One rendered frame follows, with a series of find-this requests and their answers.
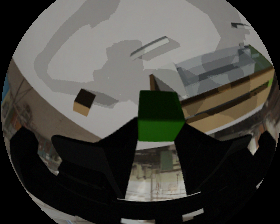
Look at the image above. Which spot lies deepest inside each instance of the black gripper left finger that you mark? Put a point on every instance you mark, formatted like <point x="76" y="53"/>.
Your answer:
<point x="113" y="155"/>

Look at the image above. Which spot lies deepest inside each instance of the small green block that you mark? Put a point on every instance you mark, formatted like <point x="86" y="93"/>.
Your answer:
<point x="160" y="116"/>

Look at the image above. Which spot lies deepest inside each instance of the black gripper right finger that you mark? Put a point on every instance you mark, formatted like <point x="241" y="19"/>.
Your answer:
<point x="200" y="155"/>

